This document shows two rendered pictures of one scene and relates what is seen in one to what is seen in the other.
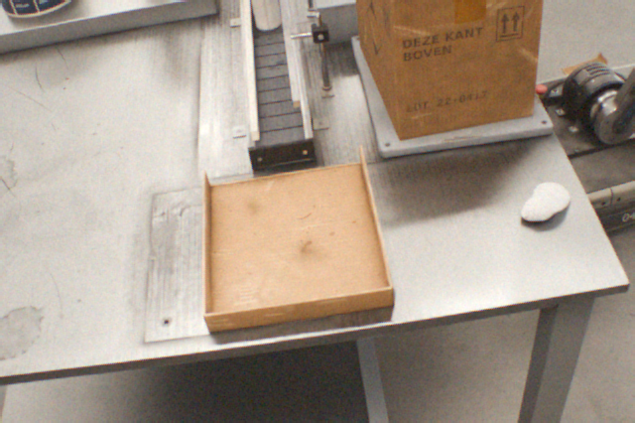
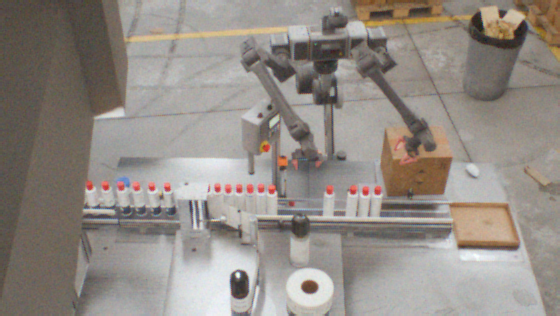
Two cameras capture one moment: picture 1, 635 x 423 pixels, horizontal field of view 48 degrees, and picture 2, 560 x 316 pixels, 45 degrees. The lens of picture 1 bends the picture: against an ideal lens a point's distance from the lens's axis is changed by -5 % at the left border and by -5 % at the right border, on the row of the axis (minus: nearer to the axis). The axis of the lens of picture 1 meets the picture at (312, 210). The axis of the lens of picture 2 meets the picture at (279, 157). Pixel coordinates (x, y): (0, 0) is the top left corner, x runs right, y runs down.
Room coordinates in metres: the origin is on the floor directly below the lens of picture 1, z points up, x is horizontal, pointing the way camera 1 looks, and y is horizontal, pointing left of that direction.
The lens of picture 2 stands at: (1.77, 2.32, 3.39)
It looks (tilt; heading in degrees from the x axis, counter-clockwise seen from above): 43 degrees down; 271
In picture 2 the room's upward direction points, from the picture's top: straight up
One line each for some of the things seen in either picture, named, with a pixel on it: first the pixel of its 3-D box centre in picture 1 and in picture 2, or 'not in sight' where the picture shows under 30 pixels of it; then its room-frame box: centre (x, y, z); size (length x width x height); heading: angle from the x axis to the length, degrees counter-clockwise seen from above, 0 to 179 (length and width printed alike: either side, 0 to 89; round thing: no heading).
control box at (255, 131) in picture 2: not in sight; (261, 127); (1.88, -0.06, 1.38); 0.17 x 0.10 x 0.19; 54
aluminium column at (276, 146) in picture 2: not in sight; (276, 153); (1.82, -0.12, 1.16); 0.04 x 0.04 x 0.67; 89
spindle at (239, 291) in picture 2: not in sight; (240, 295); (1.96, 0.62, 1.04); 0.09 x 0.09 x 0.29
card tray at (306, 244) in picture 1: (291, 231); (483, 223); (0.78, 0.04, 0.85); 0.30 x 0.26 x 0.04; 179
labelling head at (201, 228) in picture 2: not in sight; (195, 209); (2.20, 0.11, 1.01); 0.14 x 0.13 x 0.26; 179
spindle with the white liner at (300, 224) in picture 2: not in sight; (300, 239); (1.70, 0.30, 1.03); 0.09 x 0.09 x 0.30
